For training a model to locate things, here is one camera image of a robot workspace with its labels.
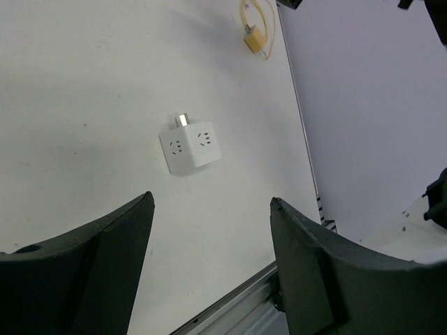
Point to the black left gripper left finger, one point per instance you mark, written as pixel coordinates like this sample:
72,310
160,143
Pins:
81,282

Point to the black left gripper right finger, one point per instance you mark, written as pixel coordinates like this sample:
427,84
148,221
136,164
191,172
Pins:
331,285

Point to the white cube socket adapter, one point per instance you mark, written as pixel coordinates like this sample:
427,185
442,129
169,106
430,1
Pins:
189,146

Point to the aluminium table frame rail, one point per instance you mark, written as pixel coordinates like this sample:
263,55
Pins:
218,225

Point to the yellow charger with cable plugged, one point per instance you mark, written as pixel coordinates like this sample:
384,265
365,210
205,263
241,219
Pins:
254,38

